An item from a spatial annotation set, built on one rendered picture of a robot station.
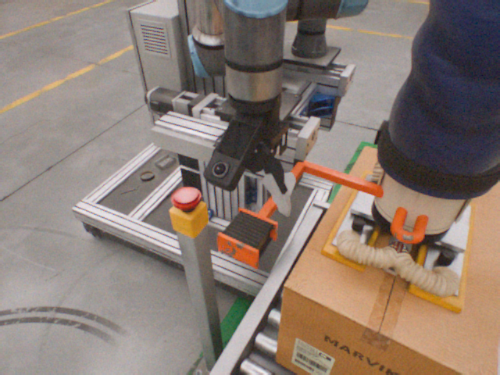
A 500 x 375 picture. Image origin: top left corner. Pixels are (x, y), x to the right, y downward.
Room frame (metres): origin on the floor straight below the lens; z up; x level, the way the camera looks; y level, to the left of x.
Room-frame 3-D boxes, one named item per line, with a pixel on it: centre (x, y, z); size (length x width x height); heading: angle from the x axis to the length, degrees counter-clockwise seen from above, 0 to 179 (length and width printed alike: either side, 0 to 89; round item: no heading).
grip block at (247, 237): (0.42, 0.01, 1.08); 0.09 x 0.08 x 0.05; 60
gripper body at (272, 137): (0.45, -0.01, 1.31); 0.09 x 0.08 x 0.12; 150
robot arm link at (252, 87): (0.44, 0.00, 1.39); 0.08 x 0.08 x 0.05
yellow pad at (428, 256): (0.51, -0.45, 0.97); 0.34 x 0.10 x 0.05; 150
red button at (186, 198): (0.59, 0.15, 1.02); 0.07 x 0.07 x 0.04
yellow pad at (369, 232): (0.60, -0.29, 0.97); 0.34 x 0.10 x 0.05; 150
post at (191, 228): (0.59, 0.15, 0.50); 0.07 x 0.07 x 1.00; 61
